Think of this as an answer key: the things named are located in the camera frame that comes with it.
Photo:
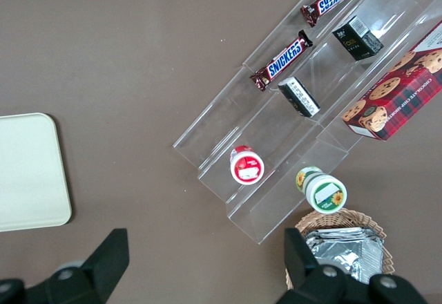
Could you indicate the cream plastic tray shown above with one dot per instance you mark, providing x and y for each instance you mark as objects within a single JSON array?
[{"x": 31, "y": 172}]

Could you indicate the clear acrylic tiered shelf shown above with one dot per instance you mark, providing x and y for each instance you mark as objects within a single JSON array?
[{"x": 262, "y": 134}]

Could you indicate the green sunflower lidded cup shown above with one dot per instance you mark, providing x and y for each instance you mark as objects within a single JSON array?
[{"x": 326, "y": 193}]

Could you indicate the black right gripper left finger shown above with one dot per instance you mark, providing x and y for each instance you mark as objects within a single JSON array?
[{"x": 103, "y": 266}]

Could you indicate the red lidded yogurt cup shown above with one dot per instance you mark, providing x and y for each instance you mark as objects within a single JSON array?
[{"x": 248, "y": 167}]

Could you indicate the small black carton box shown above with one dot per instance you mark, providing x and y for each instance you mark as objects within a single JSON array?
[
  {"x": 359, "y": 41},
  {"x": 300, "y": 96}
]

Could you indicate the silver foil pack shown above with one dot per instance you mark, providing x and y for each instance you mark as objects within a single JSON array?
[
  {"x": 345, "y": 233},
  {"x": 345, "y": 259}
]

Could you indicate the light wicker basket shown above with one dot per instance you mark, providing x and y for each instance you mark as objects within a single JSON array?
[{"x": 345, "y": 219}]

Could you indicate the red tartan cookie box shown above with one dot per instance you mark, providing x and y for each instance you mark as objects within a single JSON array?
[{"x": 397, "y": 100}]

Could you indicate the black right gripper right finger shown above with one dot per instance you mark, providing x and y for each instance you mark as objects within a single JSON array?
[{"x": 300, "y": 266}]

